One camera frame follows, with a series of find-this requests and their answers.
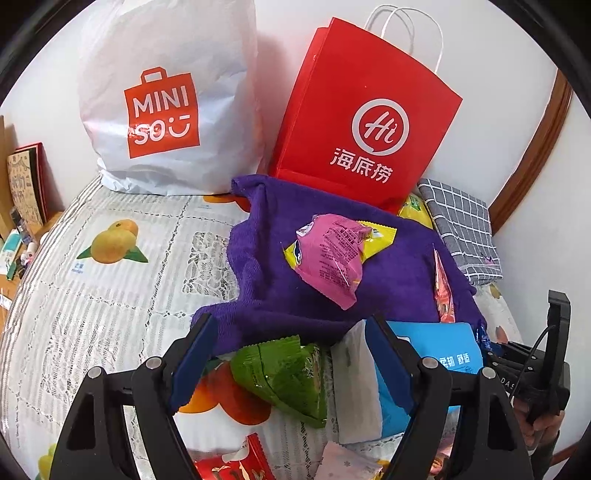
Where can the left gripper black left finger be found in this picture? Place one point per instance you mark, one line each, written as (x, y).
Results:
(94, 442)

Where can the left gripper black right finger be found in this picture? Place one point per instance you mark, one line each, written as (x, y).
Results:
(488, 443)

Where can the blue snack packet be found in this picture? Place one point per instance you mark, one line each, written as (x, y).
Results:
(483, 338)

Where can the pink strawberry snack stick packet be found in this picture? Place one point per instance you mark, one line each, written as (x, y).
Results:
(443, 292)

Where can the pale pink nougat packet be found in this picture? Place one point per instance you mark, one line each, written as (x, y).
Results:
(339, 463)

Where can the red foil snack packet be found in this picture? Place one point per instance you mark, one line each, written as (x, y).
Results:
(247, 463)

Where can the green snack packet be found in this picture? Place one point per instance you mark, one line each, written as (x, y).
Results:
(286, 374)

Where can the pink and yellow snack packet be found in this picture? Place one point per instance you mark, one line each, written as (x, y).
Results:
(328, 254)

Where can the person's right hand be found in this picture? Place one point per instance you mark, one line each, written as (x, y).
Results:
(542, 435)

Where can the blue tissue pack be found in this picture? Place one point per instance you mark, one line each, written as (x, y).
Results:
(366, 410)

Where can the fruit print table cover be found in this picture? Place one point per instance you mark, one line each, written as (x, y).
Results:
(117, 280)

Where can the grey checked folded cloth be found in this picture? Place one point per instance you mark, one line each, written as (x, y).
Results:
(464, 224)

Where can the yellow snack bag behind towel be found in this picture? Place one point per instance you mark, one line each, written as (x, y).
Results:
(414, 208)

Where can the brown patterned book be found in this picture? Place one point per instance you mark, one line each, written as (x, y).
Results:
(25, 168)

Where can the red Haidilao paper bag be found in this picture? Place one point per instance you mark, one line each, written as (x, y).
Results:
(364, 119)

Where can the white Miniso shopping bag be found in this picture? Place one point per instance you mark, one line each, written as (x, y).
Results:
(167, 95)

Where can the brown wooden door frame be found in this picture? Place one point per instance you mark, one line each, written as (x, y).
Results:
(536, 154)

